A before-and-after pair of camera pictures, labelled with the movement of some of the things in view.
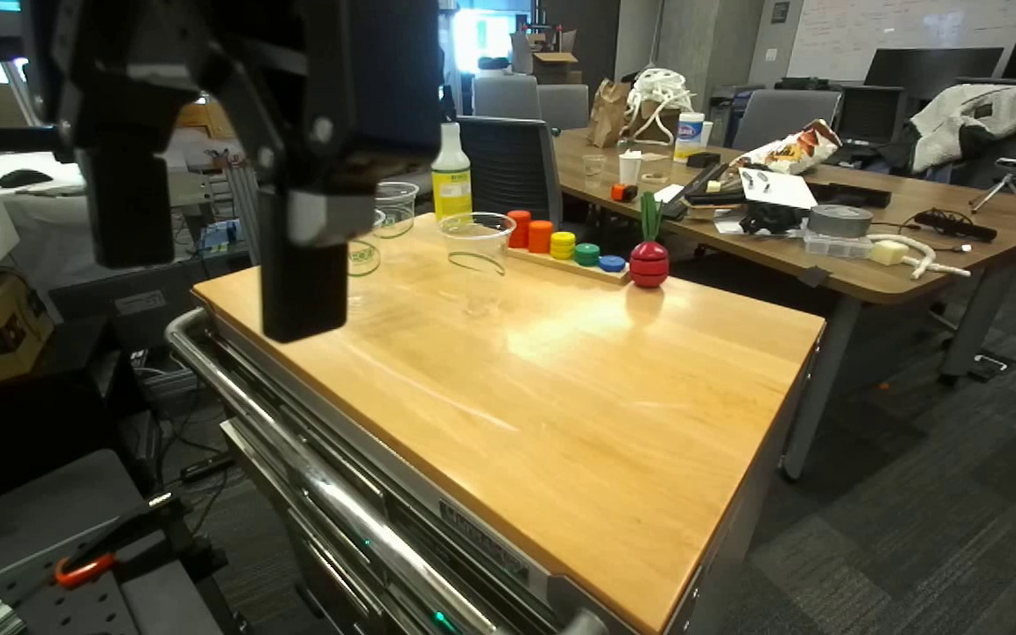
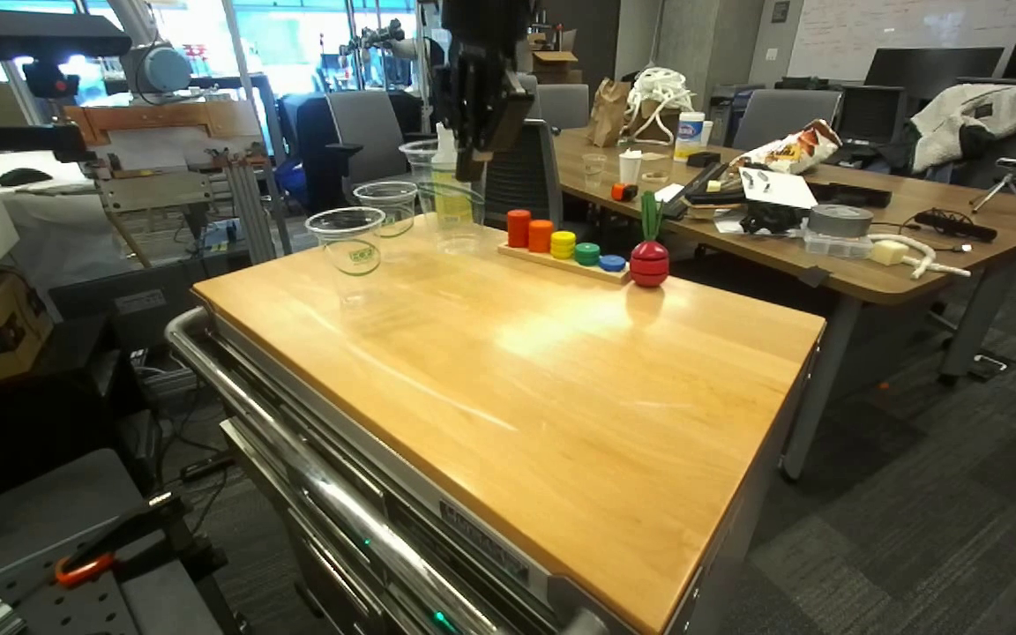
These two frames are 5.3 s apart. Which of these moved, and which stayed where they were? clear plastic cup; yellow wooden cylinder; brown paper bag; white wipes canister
Moved: clear plastic cup
Stayed: brown paper bag; white wipes canister; yellow wooden cylinder
